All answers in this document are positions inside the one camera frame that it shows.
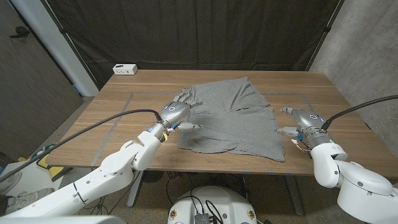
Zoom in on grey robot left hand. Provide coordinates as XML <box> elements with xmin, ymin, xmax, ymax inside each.
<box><xmin>148</xmin><ymin>87</ymin><xmax>203</xmax><ymax>141</ymax></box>

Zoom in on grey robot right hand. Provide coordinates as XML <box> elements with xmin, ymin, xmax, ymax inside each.
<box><xmin>276</xmin><ymin>106</ymin><xmax>333</xmax><ymax>150</ymax></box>

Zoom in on grey fabric shorts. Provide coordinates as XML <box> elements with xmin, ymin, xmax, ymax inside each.
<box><xmin>177</xmin><ymin>76</ymin><xmax>286</xmax><ymax>163</ymax></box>

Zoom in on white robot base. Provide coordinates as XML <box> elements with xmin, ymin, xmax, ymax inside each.
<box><xmin>167</xmin><ymin>185</ymin><xmax>258</xmax><ymax>224</ymax></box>

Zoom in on white power strip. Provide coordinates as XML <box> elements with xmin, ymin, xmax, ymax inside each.
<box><xmin>112</xmin><ymin>63</ymin><xmax>139</xmax><ymax>76</ymax></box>

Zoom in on grey tape outline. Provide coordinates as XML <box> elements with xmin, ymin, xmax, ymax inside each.
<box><xmin>90</xmin><ymin>91</ymin><xmax>315</xmax><ymax>167</ymax></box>

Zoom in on black round fan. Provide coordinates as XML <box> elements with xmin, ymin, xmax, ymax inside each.
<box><xmin>142</xmin><ymin>170</ymin><xmax>165</xmax><ymax>184</ymax></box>

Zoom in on grey table leg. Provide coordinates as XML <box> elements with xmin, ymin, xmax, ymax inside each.
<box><xmin>284</xmin><ymin>174</ymin><xmax>305</xmax><ymax>217</ymax></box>

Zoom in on black backdrop curtain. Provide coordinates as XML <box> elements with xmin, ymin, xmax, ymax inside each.
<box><xmin>45</xmin><ymin>0</ymin><xmax>343</xmax><ymax>90</ymax></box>

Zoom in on white table leg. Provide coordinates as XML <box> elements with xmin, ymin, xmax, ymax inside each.
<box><xmin>126</xmin><ymin>169</ymin><xmax>145</xmax><ymax>208</ymax></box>

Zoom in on black backdrop stand pole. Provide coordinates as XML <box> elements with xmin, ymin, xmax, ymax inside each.
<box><xmin>39</xmin><ymin>0</ymin><xmax>101</xmax><ymax>91</ymax></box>
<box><xmin>305</xmin><ymin>0</ymin><xmax>346</xmax><ymax>72</ymax></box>

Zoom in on grey electronics box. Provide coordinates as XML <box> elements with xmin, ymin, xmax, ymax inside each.
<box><xmin>193</xmin><ymin>212</ymin><xmax>218</xmax><ymax>224</ymax></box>

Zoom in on yellow green floor clutter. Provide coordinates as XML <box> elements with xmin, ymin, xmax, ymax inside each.
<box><xmin>17</xmin><ymin>142</ymin><xmax>74</xmax><ymax>183</ymax></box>

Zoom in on dark wooden door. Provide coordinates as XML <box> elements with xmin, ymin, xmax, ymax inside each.
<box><xmin>0</xmin><ymin>0</ymin><xmax>85</xmax><ymax>163</ymax></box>

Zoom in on grey sneaker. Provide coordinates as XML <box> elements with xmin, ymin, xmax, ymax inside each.
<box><xmin>0</xmin><ymin>170</ymin><xmax>23</xmax><ymax>195</ymax></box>
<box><xmin>5</xmin><ymin>187</ymin><xmax>55</xmax><ymax>215</ymax></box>

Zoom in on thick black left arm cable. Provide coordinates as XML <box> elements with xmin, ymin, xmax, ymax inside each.
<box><xmin>0</xmin><ymin>108</ymin><xmax>164</xmax><ymax>185</ymax></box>

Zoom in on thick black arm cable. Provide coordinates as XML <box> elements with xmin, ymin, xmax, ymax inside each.
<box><xmin>321</xmin><ymin>94</ymin><xmax>398</xmax><ymax>132</ymax></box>
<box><xmin>0</xmin><ymin>108</ymin><xmax>164</xmax><ymax>185</ymax></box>

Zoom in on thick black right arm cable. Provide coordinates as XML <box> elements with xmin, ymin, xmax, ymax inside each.
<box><xmin>321</xmin><ymin>94</ymin><xmax>398</xmax><ymax>132</ymax></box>

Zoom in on tangled black floor cable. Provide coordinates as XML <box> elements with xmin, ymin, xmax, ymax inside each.
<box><xmin>80</xmin><ymin>170</ymin><xmax>147</xmax><ymax>216</ymax></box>

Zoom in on white door frame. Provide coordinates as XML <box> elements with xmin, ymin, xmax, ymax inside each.
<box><xmin>10</xmin><ymin>0</ymin><xmax>100</xmax><ymax>98</ymax></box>

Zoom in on black door handle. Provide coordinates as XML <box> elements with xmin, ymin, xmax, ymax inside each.
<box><xmin>9</xmin><ymin>26</ymin><xmax>31</xmax><ymax>39</ymax></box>

